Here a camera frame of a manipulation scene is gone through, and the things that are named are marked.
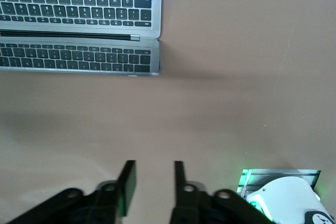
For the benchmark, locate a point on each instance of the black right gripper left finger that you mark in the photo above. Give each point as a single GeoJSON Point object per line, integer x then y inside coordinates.
{"type": "Point", "coordinates": [128, 182]}

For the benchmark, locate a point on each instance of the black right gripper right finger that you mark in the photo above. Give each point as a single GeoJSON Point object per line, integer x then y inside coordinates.
{"type": "Point", "coordinates": [181, 195]}

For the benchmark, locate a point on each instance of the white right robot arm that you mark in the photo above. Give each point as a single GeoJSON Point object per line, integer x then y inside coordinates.
{"type": "Point", "coordinates": [283, 200]}

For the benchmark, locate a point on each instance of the brown paper table cover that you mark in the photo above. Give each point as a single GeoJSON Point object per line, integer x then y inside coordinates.
{"type": "Point", "coordinates": [236, 77]}

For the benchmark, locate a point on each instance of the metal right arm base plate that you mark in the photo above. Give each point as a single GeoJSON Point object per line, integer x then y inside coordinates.
{"type": "Point", "coordinates": [288, 173]}

